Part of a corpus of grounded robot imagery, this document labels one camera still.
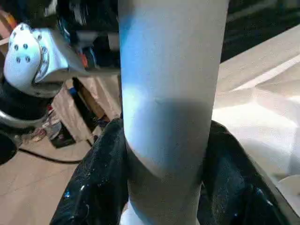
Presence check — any white plastic table leg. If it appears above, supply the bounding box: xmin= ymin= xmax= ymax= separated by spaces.
xmin=118 ymin=0 xmax=230 ymax=225

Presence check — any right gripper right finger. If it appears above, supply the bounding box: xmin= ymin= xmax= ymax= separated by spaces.
xmin=198 ymin=119 xmax=294 ymax=225

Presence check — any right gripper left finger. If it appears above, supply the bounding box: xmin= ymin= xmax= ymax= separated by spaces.
xmin=50 ymin=118 xmax=130 ymax=225

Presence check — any white plastic table top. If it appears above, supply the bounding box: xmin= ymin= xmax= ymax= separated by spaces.
xmin=210 ymin=25 xmax=300 ymax=225

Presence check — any black floor cable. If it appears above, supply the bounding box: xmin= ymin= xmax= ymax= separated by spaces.
xmin=18 ymin=147 xmax=83 ymax=164

